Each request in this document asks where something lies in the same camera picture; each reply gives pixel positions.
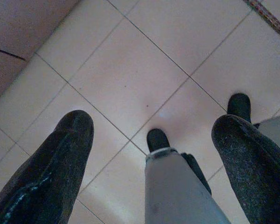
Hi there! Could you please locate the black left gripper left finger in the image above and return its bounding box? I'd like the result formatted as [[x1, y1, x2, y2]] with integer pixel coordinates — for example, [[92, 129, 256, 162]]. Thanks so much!
[[0, 110, 95, 224]]

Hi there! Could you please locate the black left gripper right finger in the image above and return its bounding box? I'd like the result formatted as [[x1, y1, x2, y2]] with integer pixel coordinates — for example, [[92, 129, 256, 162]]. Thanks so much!
[[211, 114, 280, 224]]

